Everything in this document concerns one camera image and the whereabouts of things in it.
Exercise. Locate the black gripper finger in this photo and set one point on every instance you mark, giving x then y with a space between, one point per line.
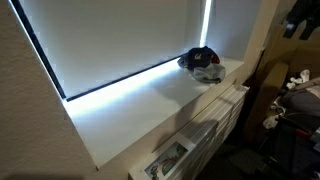
289 30
307 30

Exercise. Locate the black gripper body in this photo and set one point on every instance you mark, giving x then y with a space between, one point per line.
304 9

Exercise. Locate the white mesh cap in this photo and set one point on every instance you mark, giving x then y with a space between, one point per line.
209 73

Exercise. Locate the maroon cap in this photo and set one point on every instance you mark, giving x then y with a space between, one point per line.
216 59

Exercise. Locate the navy cap with yellow brim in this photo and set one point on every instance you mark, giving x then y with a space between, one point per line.
199 56

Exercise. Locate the light blue cap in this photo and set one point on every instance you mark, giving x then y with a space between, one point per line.
181 62

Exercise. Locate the white crumpled socks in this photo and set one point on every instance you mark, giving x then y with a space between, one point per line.
298 79

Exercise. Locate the grey clothes pile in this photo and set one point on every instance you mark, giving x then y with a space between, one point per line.
301 100

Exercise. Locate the tan cardboard sheet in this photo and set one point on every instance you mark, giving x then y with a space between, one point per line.
266 100

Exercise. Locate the white crumpled cloth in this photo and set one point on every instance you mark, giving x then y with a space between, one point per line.
270 121

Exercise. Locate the black blind bottom bar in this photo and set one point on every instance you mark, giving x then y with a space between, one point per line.
126 77

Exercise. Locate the white roller blind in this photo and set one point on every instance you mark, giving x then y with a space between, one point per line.
116 40

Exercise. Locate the framed colourful picture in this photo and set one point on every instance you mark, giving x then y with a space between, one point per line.
163 163

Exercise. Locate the black window side channel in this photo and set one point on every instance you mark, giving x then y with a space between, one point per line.
38 50

